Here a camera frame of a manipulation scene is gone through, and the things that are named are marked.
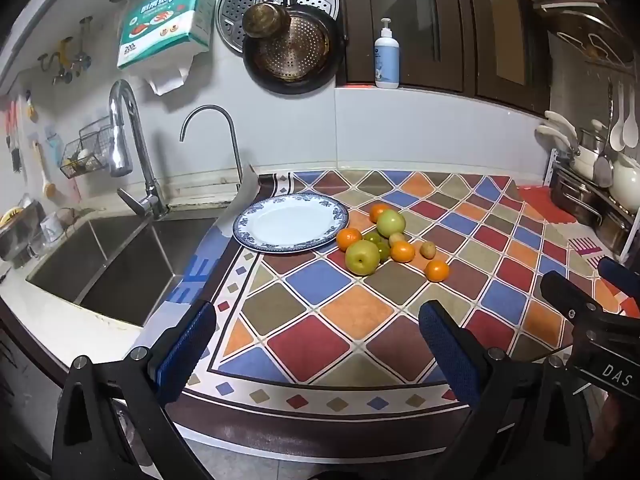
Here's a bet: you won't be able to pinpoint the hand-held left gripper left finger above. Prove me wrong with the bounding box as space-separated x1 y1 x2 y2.
52 299 218 480

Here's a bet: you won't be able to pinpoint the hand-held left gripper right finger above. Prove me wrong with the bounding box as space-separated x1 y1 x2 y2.
418 300 596 480

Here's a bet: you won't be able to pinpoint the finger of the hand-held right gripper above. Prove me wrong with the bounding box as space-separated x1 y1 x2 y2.
597 256 640 319
540 270 624 334

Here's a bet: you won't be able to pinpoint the yellow-green apple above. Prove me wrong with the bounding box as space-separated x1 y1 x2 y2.
345 240 381 276

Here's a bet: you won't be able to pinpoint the blue-rimmed white plate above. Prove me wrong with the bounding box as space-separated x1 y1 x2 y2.
232 194 350 253

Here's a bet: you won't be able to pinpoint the red mat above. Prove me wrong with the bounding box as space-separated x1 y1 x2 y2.
515 185 578 226

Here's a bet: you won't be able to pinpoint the white teapot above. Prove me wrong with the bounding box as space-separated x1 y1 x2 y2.
612 152 640 201

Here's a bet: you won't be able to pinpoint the stainless steel sink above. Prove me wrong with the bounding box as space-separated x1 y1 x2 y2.
25 215 221 328

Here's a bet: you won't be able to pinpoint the metal ladle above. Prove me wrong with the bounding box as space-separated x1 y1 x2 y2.
592 80 616 188

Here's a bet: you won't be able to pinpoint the colourful diamond-pattern tablecloth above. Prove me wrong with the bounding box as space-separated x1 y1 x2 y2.
130 162 640 443

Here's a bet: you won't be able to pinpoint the green apple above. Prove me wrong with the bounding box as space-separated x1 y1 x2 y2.
376 210 406 239

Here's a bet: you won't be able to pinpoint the white spoon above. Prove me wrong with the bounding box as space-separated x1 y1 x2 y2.
610 82 640 151

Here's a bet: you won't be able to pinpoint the large chrome faucet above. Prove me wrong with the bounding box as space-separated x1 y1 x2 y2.
108 79 170 220

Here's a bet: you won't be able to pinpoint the thin gooseneck faucet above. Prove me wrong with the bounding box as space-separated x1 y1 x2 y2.
180 105 243 186

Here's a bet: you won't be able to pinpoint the glass pot lid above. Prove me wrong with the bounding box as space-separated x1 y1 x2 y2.
550 7 633 68

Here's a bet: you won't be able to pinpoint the dark brown cabinet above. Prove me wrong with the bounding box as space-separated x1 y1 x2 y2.
327 0 551 111

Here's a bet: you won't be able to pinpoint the white pump bottle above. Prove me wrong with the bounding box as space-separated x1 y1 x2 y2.
374 18 401 90

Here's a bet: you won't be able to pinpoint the black frying pan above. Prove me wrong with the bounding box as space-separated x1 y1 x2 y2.
242 0 347 96

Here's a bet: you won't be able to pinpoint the copper strainer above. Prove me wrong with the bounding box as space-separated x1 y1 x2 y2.
257 15 333 81

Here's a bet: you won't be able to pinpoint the green paper towel pack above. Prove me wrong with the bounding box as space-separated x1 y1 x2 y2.
116 0 217 97

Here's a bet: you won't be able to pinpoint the brass ladle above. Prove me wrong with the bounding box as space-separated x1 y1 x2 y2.
242 0 292 39

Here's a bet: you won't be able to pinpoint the perforated metal steamer plate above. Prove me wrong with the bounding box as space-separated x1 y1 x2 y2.
216 0 341 53

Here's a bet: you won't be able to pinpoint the white-handled steel pot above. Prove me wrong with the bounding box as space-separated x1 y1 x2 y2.
536 110 608 181

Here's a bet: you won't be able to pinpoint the wooden-handled brush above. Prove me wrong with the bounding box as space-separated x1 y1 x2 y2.
31 140 57 198

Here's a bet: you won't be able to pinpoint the wire wall basket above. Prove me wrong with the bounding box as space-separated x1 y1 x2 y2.
60 117 118 178

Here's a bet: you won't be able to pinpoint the metal wall hooks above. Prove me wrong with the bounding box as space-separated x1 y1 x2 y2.
37 37 93 86

